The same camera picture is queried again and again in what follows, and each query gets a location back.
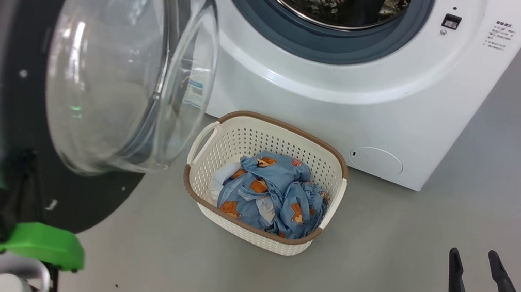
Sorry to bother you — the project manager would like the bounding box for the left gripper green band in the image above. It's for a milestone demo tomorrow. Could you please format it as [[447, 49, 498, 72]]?
[[0, 147, 100, 292]]

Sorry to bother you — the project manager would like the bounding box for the white front-load washing machine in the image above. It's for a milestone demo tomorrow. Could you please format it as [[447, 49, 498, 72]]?
[[150, 0, 521, 208]]

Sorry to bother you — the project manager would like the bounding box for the round white drain filter cover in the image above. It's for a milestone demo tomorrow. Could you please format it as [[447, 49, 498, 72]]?
[[347, 144, 406, 179]]

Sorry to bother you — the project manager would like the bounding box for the blue bear-print pyjama garment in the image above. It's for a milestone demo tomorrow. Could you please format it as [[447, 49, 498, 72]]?
[[229, 147, 336, 245]]

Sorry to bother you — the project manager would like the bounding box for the blue energy label sticker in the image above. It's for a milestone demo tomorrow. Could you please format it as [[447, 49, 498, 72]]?
[[182, 79, 206, 108]]

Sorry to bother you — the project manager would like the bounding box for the cream basket with brown rim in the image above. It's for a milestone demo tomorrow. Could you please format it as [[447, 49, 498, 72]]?
[[173, 103, 356, 264]]

